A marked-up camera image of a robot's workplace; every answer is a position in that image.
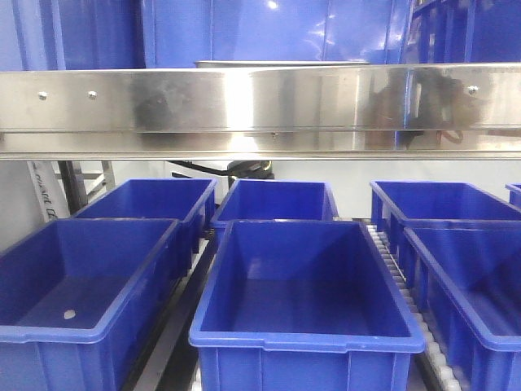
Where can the blue bin upper centre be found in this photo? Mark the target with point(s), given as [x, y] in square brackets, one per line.
[177, 34]

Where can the blue bin upper right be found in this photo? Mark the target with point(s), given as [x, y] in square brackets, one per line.
[463, 32]

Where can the blue bin centre lower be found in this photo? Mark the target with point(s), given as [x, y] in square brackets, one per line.
[302, 305]

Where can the blue bin left lower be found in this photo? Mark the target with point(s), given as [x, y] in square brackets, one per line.
[78, 299]

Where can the blue bin behind centre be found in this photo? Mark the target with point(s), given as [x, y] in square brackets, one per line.
[255, 199]

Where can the lower stainless steel shelf rail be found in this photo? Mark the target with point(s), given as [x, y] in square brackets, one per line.
[353, 112]

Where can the white roller conveyor rail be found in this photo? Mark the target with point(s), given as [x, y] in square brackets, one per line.
[429, 370]

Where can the blue bin rear left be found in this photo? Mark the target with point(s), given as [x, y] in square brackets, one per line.
[191, 201]

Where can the blue bin rear right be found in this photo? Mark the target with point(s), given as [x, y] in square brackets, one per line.
[396, 205]

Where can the blue bin far right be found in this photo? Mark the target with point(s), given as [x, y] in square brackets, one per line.
[514, 190]

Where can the blue bin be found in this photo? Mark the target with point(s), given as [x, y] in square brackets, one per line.
[177, 34]
[78, 299]
[467, 283]
[302, 305]
[514, 190]
[191, 201]
[396, 205]
[463, 32]
[71, 35]
[255, 199]

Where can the silver metal tray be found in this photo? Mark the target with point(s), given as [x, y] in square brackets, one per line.
[275, 63]

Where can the blue bin right lower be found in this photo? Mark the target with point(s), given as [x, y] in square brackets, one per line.
[467, 283]

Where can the blue bin upper left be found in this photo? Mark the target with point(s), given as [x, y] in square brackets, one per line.
[71, 35]

